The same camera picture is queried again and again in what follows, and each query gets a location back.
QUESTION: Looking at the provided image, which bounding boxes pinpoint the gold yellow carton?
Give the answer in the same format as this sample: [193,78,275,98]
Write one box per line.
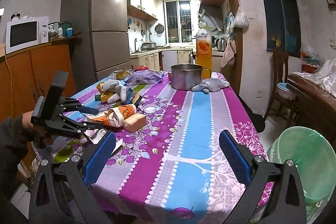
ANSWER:
[96,81,114,103]

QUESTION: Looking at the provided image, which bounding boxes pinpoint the orange white carton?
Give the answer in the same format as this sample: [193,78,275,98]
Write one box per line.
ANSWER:
[87,104,137,128]

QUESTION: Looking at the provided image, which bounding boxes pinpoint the yellow sponge block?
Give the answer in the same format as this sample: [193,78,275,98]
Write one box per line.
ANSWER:
[123,113,147,133]

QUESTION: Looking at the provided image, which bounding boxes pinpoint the dark left sleeve forearm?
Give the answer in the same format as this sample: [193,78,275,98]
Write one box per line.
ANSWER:
[1,115,38,200]

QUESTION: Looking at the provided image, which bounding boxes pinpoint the kitchen base cabinets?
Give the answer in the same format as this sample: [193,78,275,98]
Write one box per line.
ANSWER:
[129,47,224,72]

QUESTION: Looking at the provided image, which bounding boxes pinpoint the upper kitchen cabinets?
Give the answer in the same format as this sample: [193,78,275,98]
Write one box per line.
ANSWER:
[127,0,158,21]

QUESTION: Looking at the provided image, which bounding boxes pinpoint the kitchen window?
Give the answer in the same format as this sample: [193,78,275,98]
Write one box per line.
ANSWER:
[164,0,193,43]

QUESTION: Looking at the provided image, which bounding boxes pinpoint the left hand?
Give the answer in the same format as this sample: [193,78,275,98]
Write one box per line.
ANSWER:
[22,111,34,132]

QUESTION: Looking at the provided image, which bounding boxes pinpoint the orange wooden cabinet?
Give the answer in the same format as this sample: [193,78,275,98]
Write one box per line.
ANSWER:
[0,41,77,169]

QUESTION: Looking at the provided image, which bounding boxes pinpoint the grey white sock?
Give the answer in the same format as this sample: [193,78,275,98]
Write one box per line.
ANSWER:
[102,79,127,104]

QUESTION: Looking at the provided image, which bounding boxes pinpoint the bagged bread roll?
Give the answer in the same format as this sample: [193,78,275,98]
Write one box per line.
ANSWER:
[116,70,131,80]

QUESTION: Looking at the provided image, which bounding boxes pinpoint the blue snack package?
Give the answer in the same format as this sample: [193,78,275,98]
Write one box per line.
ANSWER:
[124,88,142,107]

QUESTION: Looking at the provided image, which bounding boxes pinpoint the blue capped jar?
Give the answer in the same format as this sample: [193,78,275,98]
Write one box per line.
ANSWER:
[66,27,73,37]

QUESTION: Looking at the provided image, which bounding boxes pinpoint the white microwave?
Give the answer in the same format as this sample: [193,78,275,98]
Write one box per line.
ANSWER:
[5,16,49,54]

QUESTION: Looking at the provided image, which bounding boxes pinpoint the red apple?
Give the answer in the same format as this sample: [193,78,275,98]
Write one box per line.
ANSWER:
[136,65,149,71]

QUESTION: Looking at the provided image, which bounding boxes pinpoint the white bottle cap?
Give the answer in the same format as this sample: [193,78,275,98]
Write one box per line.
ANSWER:
[143,105,157,114]

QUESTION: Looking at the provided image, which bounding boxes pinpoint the purple wet wipes pack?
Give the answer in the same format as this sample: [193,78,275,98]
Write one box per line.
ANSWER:
[124,69,165,85]

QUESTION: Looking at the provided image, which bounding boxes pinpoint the dark wooden side table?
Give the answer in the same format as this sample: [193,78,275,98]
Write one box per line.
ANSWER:
[287,73,335,146]

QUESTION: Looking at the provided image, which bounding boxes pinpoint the blue wash basin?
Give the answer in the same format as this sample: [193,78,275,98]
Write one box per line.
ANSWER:
[276,82,294,101]

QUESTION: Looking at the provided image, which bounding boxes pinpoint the silver refrigerator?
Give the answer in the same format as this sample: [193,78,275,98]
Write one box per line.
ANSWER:
[60,0,131,91]

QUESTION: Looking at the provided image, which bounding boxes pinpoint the steel pot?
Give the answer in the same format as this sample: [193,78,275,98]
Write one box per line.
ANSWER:
[171,63,212,91]

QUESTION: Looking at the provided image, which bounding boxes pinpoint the clear plastic sheet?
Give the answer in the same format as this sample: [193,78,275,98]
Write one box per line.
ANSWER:
[293,59,336,97]

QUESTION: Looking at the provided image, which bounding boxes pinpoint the wooden chair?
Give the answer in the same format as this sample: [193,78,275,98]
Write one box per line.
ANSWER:
[264,48,297,127]

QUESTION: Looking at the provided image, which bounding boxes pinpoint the pink hanging towel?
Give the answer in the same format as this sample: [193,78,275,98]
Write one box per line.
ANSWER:
[221,39,236,68]

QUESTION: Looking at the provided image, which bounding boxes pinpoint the orange juice bottle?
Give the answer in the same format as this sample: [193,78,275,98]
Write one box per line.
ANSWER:
[196,22,213,79]

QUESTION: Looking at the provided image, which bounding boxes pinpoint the electric kettle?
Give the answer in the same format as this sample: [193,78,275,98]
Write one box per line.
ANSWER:
[216,38,227,52]

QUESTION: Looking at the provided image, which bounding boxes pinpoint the dark window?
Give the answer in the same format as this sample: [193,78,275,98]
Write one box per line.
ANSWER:
[264,0,301,57]

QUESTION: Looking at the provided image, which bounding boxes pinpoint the range hood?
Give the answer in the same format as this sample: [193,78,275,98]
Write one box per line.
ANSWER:
[198,5,224,32]

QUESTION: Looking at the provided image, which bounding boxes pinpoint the hanging white plastic bag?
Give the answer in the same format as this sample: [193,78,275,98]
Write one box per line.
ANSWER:
[234,7,249,29]

